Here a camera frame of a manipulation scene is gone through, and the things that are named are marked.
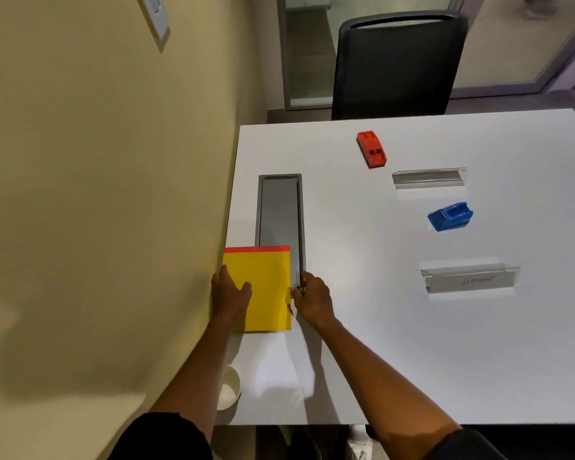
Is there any person's left hand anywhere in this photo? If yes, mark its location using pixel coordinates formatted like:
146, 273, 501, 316
210, 264, 253, 326

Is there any person's right hand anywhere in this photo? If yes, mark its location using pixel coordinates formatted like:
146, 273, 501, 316
291, 271, 337, 331

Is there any yellow notepad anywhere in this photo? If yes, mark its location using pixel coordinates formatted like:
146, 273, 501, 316
222, 245, 293, 334

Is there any white paper cup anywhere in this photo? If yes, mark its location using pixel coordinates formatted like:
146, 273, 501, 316
216, 364, 242, 411

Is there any blue tape dispenser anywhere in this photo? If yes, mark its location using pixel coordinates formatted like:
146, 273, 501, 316
427, 201, 474, 233

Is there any red stapler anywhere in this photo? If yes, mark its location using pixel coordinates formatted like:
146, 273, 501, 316
356, 130, 388, 169

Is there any person's left forearm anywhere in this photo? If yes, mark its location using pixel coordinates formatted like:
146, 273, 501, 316
148, 316, 245, 444

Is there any person's right forearm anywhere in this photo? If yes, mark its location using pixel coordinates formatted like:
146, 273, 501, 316
316, 316, 463, 460

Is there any person's white shoe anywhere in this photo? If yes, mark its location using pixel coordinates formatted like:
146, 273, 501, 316
349, 424, 374, 460

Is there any person's black left sleeve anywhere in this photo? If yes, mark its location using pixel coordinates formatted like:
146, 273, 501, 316
107, 412, 214, 460

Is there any person's black sleeve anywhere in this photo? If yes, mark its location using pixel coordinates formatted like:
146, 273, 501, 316
424, 428, 509, 460
107, 412, 214, 460

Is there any person's black right sleeve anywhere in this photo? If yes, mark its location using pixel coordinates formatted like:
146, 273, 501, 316
424, 428, 509, 460

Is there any clear acrylic name sign holder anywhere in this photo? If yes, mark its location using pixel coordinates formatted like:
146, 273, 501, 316
391, 167, 468, 190
420, 263, 521, 295

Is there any black mesh office chair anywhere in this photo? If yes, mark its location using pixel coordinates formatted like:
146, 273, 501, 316
331, 10, 470, 121

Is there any grey table cable hatch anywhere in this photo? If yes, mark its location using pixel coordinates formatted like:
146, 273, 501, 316
254, 173, 307, 289

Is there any white wall switch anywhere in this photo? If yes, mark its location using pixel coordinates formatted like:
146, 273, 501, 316
139, 0, 171, 42

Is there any glass partition with grey frame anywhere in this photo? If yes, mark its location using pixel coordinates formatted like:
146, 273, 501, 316
277, 0, 575, 111

